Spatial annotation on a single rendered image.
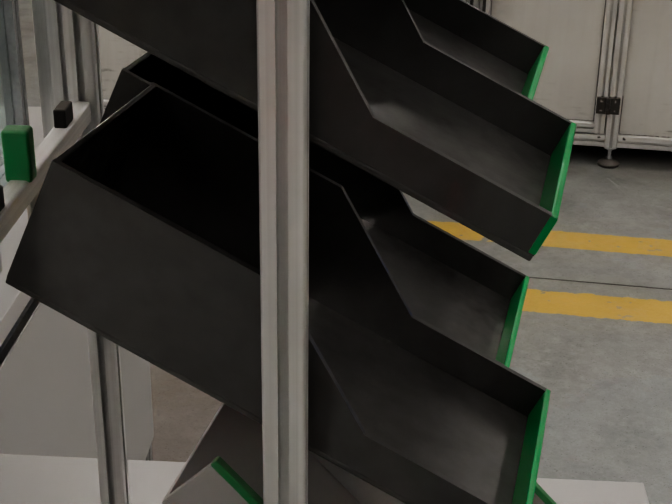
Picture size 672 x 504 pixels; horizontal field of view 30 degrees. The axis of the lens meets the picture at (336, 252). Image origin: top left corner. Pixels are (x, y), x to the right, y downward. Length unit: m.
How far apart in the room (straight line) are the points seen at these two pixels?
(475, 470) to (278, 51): 0.26
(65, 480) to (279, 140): 0.79
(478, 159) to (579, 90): 3.92
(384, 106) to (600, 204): 3.66
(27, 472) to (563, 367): 2.13
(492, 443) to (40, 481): 0.67
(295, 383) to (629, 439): 2.44
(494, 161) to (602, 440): 2.36
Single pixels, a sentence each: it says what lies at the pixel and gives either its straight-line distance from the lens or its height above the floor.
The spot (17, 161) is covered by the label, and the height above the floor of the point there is 1.32.
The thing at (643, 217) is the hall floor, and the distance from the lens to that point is 4.19.
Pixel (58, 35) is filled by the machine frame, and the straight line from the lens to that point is 2.08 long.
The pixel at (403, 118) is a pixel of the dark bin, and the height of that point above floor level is 1.38.
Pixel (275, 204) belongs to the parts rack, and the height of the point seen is 1.37.
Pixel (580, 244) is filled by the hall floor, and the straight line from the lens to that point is 3.94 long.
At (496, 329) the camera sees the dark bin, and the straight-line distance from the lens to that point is 0.82.
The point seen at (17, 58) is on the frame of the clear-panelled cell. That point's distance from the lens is 1.98.
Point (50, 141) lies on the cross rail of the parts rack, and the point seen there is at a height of 1.31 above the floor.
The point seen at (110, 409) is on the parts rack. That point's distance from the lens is 0.98.
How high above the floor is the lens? 1.58
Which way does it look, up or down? 25 degrees down
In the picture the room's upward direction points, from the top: 1 degrees clockwise
